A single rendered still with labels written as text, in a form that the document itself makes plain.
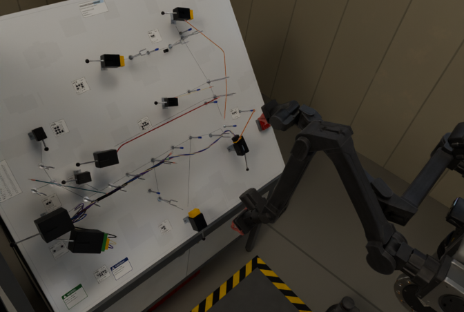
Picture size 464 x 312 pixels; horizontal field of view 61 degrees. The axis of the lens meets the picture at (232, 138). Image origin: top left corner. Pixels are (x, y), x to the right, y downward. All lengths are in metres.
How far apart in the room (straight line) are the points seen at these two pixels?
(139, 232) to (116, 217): 0.12
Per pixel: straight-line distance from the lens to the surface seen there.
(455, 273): 1.18
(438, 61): 2.99
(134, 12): 1.62
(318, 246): 2.87
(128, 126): 1.54
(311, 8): 3.24
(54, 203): 1.47
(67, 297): 1.57
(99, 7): 1.57
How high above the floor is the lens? 2.35
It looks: 45 degrees down
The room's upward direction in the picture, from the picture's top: 11 degrees clockwise
